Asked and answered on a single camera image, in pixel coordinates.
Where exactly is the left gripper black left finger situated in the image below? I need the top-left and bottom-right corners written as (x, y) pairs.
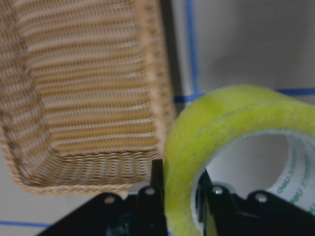
top-left (40, 159), bottom-right (167, 236)

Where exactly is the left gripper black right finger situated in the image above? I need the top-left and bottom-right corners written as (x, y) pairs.
top-left (198, 172), bottom-right (315, 236)

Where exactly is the yellow clear tape roll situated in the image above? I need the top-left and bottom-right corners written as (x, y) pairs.
top-left (163, 86), bottom-right (315, 236)

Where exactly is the brown wicker basket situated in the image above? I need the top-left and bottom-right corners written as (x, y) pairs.
top-left (0, 0), bottom-right (175, 195)

